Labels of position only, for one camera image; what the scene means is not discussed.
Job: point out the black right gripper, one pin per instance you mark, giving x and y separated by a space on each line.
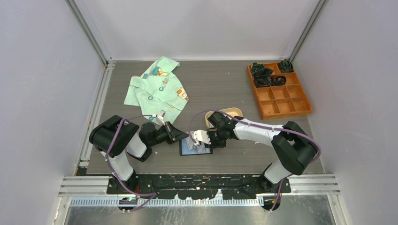
213 145

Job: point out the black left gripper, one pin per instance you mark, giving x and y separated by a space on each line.
173 133

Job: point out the black leather card holder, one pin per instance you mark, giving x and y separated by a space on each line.
183 148

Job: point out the silver VIP credit card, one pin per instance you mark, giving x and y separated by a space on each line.
193 150

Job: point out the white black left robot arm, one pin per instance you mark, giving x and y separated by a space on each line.
116 138

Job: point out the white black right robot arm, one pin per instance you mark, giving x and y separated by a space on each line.
294 148

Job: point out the beige oval tray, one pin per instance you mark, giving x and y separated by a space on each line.
231 111

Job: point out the green cartoon print cloth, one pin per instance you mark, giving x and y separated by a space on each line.
158 89

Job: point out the dark rolled belt front left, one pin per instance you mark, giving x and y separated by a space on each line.
262 81

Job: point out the dark rolled belt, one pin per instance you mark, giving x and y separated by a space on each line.
258 69
279 80
285 66
262 81

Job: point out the dark rolled belt back left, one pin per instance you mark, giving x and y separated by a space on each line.
258 69

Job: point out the dark rolled belt front right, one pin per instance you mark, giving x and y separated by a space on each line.
279 80

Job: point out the orange compartment organizer box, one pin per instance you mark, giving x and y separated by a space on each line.
277 102

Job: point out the dark rolled belt back right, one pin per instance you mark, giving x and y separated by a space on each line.
285 66

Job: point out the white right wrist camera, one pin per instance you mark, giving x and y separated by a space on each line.
199 137

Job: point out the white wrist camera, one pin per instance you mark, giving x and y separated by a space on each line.
160 118
199 137

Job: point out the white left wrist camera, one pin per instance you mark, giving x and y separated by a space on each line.
160 118

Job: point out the aluminium front rail frame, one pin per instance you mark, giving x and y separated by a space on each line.
89 191

